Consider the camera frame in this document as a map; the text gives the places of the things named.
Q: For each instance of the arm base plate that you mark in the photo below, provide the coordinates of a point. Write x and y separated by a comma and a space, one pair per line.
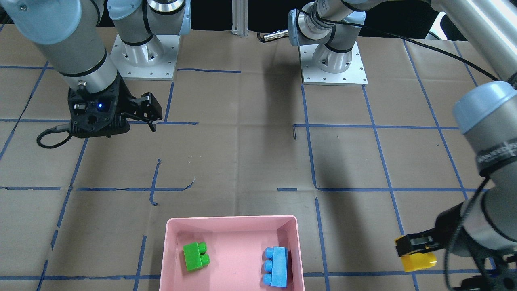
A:
321, 66
155, 60

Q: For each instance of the aluminium frame post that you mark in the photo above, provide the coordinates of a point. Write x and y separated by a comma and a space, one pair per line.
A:
239, 18

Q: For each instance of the pink plastic box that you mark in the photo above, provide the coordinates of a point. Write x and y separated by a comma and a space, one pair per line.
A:
236, 248

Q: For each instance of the green toy block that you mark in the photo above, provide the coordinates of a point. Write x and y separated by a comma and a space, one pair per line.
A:
195, 256

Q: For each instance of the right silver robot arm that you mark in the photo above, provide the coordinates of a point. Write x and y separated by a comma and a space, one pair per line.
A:
64, 31

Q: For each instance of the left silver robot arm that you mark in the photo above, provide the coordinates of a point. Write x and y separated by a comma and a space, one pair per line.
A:
486, 115

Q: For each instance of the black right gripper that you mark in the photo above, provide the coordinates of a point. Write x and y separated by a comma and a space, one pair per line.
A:
125, 102

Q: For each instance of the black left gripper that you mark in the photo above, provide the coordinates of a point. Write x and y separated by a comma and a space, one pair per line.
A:
443, 235

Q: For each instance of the blue toy block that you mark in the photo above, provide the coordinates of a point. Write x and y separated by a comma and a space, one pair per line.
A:
276, 267

